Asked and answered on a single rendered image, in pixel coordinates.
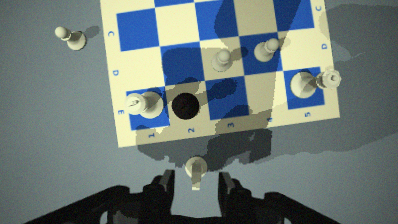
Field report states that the blue and cream chessboard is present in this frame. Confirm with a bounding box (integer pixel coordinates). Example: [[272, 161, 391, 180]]
[[100, 0, 340, 147]]

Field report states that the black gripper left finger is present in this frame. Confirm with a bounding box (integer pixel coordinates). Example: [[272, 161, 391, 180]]
[[23, 169, 175, 224]]

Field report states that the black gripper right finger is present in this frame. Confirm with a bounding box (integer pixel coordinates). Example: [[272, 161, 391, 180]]
[[218, 172, 341, 224]]

